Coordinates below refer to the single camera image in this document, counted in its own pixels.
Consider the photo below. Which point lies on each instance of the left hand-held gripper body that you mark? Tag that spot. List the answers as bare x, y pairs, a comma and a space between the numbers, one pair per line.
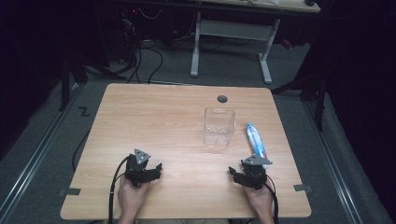
137, 169

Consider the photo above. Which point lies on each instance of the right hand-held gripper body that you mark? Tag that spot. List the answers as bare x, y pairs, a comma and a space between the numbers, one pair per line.
255, 172

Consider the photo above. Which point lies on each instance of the clear plastic box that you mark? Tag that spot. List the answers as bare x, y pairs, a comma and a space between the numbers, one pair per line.
219, 126

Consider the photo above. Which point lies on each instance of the person's right hand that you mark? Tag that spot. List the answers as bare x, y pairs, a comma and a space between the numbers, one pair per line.
260, 199

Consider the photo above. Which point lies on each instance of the person's left hand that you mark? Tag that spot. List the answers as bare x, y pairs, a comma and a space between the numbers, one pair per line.
130, 196

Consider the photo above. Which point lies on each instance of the grey tape strip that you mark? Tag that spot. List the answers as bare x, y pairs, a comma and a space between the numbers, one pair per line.
302, 188
72, 191

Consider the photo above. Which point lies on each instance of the black metal stand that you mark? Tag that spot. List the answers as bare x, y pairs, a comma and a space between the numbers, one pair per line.
64, 84
319, 99

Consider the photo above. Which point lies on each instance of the metal floor rail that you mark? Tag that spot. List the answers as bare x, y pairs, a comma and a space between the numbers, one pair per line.
34, 161
334, 168

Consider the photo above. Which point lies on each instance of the white frame wooden desk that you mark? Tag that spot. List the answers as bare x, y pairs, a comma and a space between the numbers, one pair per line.
232, 29

